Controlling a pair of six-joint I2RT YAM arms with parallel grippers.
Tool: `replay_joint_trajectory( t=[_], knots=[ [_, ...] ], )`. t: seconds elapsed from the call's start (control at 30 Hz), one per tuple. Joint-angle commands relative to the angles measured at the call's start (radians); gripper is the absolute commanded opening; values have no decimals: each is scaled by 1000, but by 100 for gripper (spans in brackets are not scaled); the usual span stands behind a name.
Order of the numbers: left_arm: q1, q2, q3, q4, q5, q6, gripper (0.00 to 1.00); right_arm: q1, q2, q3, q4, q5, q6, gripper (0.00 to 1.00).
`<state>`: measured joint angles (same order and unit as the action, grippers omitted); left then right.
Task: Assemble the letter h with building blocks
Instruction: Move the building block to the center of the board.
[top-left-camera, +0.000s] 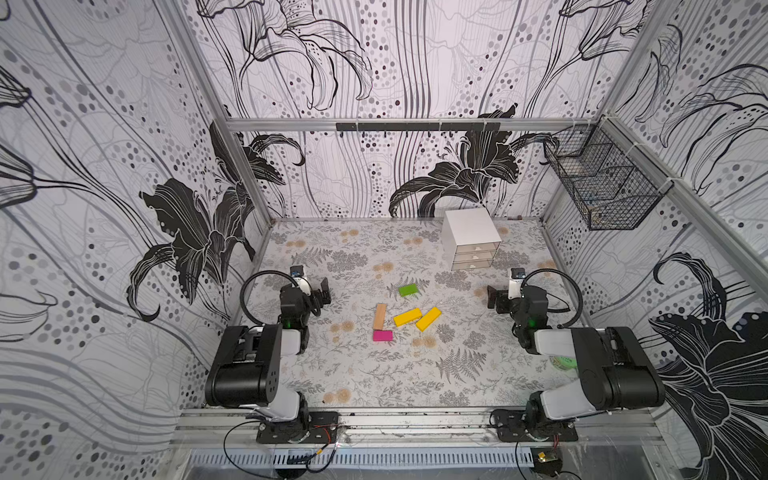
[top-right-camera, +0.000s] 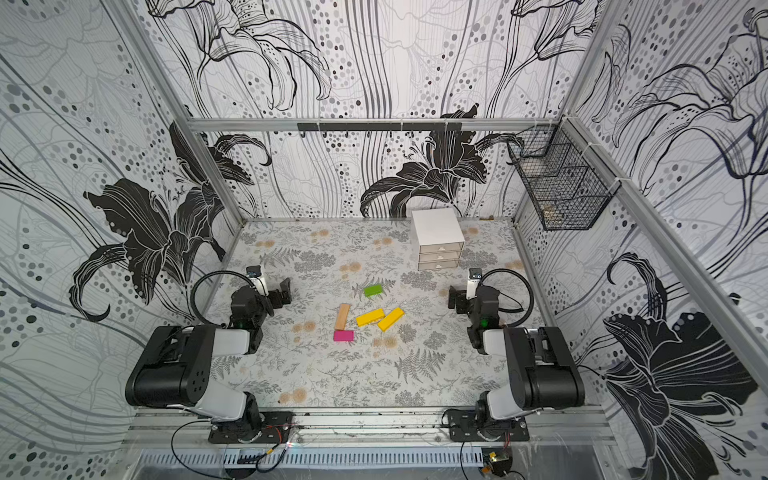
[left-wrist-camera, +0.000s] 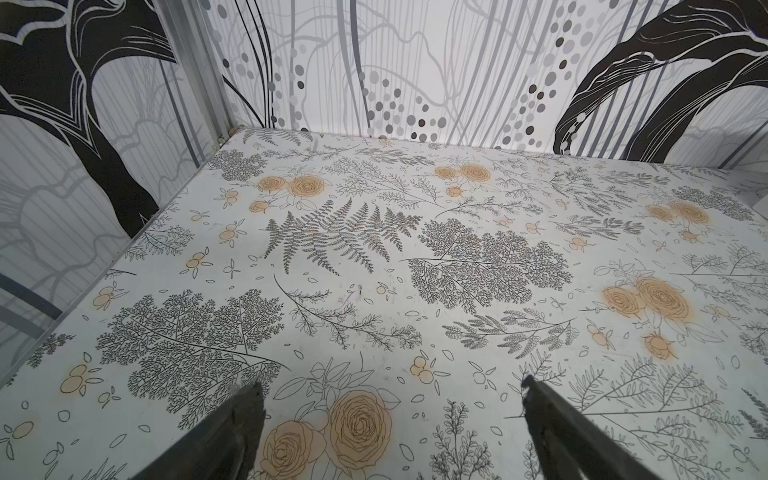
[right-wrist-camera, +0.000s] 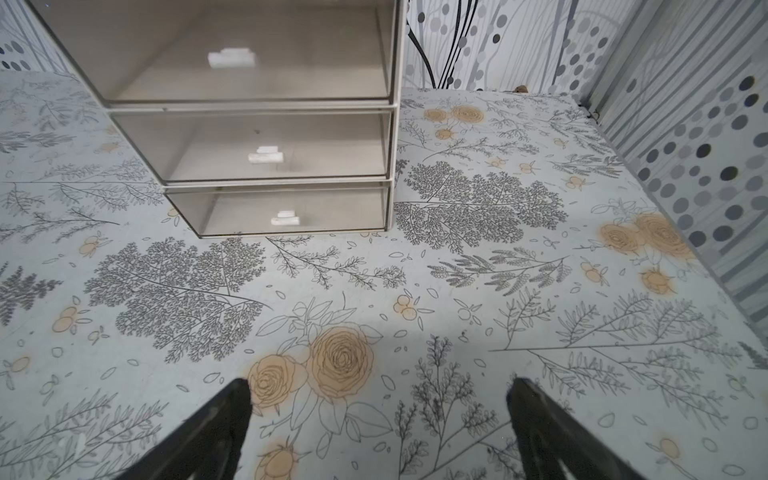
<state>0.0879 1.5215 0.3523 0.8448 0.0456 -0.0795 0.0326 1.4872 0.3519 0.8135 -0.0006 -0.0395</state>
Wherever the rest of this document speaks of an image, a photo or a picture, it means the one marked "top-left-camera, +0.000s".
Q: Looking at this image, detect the wooden building block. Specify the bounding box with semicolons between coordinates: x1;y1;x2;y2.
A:
373;303;387;331

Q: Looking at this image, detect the pink building block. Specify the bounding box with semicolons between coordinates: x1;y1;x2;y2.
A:
372;330;394;342

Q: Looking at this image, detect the yellow building block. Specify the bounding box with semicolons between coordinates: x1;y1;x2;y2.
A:
416;307;442;332
393;308;422;327

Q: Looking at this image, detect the green building block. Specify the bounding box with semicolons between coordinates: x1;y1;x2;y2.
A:
398;283;419;297

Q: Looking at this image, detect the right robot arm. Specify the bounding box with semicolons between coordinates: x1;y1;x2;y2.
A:
487;268;666;443

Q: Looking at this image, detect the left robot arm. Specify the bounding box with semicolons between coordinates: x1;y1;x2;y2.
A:
204;265;332;444

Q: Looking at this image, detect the white drawer cabinet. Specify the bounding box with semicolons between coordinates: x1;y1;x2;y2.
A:
442;208;501;271

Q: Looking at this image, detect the green round lid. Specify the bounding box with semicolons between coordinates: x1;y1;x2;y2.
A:
551;356;577;371

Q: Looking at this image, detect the small electronics board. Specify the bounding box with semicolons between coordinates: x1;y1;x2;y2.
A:
531;449;563;478

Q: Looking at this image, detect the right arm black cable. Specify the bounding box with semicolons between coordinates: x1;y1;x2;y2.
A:
520;268;584;328

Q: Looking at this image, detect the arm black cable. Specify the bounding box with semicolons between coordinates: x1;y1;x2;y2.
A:
239;269;295;326
520;268;584;328

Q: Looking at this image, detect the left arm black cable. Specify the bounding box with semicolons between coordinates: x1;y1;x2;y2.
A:
239;269;295;326

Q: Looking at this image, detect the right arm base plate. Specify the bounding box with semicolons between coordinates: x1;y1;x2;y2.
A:
489;409;579;443

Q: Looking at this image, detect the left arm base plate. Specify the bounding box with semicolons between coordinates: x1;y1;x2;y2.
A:
256;411;340;445

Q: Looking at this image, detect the black wire basket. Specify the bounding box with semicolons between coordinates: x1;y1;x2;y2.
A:
543;125;671;231

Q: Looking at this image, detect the black wall bar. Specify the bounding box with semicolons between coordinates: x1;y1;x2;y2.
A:
335;121;501;132

